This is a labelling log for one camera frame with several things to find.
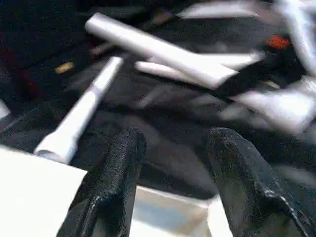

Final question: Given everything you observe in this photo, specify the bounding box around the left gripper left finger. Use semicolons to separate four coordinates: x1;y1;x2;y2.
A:
57;127;147;237

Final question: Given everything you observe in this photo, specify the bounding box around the white plastic table leg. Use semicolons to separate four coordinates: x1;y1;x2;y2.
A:
85;12;238;90
34;56;124;164
134;51;263;85

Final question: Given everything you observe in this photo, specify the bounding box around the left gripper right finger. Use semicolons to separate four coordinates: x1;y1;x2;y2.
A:
206;127;316;237

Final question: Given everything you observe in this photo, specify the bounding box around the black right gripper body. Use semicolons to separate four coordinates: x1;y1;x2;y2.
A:
247;34;309;89

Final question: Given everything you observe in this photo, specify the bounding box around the white plastic table top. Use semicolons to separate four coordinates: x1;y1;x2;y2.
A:
0;146;233;237

